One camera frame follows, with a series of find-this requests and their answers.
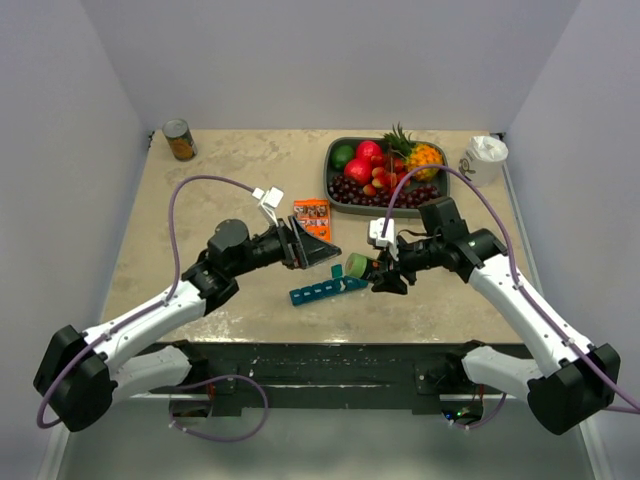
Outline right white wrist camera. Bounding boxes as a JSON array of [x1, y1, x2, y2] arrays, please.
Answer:
[[367, 218, 398, 260]]

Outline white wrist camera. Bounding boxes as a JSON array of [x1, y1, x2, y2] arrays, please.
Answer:
[[252, 186, 284, 225], [367, 218, 398, 260]]

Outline lower red apple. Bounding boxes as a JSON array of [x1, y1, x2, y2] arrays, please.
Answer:
[[343, 158, 373, 186]]

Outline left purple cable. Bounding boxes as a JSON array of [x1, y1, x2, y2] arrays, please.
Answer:
[[36, 175, 261, 430]]

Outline purple grape bunch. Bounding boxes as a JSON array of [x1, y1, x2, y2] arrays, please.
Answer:
[[328, 175, 442, 209]]

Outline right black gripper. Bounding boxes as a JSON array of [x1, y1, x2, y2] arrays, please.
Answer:
[[372, 233, 443, 294]]

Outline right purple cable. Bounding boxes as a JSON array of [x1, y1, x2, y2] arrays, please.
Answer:
[[383, 164, 640, 415]]

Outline toy pineapple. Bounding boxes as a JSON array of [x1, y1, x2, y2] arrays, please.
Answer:
[[383, 123, 444, 178]]

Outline green black pill bottle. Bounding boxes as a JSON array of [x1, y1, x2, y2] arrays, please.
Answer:
[[344, 253, 380, 283]]

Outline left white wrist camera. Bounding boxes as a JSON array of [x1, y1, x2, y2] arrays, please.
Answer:
[[252, 186, 284, 225]]

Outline green lime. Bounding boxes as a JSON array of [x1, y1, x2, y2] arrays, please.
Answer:
[[330, 145, 355, 171]]

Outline purple cable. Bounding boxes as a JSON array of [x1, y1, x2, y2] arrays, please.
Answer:
[[383, 164, 640, 415], [36, 175, 261, 430]]

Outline orange cardboard box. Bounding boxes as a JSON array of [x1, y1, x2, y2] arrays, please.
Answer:
[[293, 199, 332, 242]]

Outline tin can with fruit label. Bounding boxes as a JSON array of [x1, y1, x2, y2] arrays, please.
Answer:
[[162, 119, 197, 161]]

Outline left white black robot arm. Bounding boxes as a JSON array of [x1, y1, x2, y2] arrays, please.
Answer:
[[34, 218, 341, 432]]

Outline white paper towel roll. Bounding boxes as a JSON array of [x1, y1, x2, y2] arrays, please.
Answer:
[[458, 135, 509, 187]]

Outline upper red apple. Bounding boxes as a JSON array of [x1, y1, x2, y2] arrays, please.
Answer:
[[355, 140, 383, 161]]

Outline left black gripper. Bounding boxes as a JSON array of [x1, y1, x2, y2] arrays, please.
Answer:
[[230, 214, 340, 277]]

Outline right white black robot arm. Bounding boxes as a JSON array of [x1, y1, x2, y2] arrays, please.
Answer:
[[363, 197, 621, 435]]

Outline red apple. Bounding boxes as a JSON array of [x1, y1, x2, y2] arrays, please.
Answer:
[[343, 158, 373, 186], [355, 140, 383, 161]]

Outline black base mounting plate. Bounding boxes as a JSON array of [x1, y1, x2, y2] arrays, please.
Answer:
[[178, 340, 480, 416]]

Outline teal weekly pill organizer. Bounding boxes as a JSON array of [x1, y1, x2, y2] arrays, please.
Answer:
[[289, 264, 368, 307]]

